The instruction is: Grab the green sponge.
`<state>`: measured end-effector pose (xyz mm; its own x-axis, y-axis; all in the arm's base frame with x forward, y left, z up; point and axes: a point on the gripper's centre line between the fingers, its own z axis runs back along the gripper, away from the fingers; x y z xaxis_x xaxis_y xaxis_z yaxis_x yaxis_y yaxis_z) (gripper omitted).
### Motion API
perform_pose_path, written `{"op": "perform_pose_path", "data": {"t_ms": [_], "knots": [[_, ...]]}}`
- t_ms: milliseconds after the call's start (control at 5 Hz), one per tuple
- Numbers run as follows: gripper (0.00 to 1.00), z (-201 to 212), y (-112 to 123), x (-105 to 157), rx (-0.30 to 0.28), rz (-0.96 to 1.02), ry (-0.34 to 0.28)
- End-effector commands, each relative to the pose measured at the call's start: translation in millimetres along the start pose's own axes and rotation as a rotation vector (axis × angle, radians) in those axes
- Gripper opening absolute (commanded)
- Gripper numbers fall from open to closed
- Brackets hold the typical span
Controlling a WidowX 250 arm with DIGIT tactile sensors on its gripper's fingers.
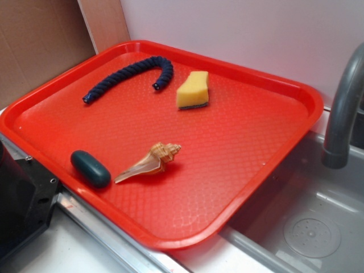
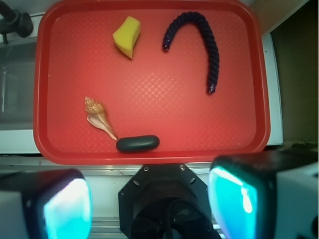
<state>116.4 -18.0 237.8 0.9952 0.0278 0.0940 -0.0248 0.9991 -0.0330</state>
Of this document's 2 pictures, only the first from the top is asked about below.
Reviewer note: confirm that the dark green oval soap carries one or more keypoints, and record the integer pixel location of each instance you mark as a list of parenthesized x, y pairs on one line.
[(90, 169)]

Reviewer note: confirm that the grey curved faucet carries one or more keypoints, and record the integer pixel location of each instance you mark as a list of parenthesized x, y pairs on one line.
[(345, 124)]

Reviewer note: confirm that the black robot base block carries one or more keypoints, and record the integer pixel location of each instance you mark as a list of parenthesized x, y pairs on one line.
[(28, 196)]

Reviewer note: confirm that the red plastic tray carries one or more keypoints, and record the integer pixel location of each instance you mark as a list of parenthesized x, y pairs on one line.
[(120, 103)]

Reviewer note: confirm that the silver metal rail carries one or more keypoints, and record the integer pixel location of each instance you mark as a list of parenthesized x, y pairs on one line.
[(79, 239)]

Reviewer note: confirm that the brown cardboard panel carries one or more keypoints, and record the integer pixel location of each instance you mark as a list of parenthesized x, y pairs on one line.
[(42, 39)]

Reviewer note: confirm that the yellow sponge with green pad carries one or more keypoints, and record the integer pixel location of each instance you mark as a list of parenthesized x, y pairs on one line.
[(193, 92)]

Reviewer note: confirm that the tan spiral seashell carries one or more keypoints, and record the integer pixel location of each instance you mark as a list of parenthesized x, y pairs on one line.
[(153, 162)]

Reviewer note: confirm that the grey plastic sink basin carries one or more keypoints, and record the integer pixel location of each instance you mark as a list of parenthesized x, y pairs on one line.
[(304, 217)]

